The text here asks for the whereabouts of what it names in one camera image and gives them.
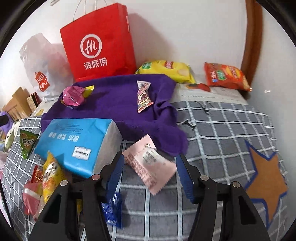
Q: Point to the pink white candy stick packet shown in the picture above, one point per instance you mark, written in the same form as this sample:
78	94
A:
143	99

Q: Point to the pink white snack packet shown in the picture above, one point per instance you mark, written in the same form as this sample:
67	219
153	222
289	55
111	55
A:
32	194

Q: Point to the brown door frame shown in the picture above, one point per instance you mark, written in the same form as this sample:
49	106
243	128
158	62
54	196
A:
253	40

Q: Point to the yellow chips bag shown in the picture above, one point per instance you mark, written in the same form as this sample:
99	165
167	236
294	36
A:
177	71

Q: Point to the orange chips bag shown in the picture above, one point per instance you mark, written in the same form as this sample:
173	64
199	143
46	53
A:
220	75

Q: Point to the yellow snack packet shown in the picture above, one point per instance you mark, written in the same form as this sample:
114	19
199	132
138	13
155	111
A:
53	174

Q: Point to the white Miniso plastic bag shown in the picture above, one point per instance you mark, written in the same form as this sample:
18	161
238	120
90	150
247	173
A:
46	66

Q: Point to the grey checked blanket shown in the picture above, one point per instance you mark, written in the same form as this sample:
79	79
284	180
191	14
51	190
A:
218	135

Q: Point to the red paper shopping bag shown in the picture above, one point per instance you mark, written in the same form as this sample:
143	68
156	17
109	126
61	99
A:
99	44

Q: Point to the blue tissue pack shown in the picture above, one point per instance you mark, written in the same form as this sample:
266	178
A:
82	146

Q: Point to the purple towel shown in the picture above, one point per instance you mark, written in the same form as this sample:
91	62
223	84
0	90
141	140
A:
116	98

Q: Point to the blue snack packet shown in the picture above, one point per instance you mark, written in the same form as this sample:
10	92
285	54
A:
112	211

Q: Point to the red snack packet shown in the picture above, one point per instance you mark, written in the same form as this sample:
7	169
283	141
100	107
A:
37	175

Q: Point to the green snack packet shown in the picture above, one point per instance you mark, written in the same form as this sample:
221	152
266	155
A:
27	142

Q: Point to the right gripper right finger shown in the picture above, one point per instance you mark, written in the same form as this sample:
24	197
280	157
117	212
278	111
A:
240	219

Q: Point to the pale pink snack packet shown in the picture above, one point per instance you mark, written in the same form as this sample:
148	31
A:
154	170

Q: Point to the cardboard boxes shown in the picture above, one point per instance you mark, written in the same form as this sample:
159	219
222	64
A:
22	104

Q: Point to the pink yellow snack bag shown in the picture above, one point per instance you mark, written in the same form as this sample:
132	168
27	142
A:
74	96

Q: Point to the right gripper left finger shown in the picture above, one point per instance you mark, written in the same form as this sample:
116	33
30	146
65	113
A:
59	217

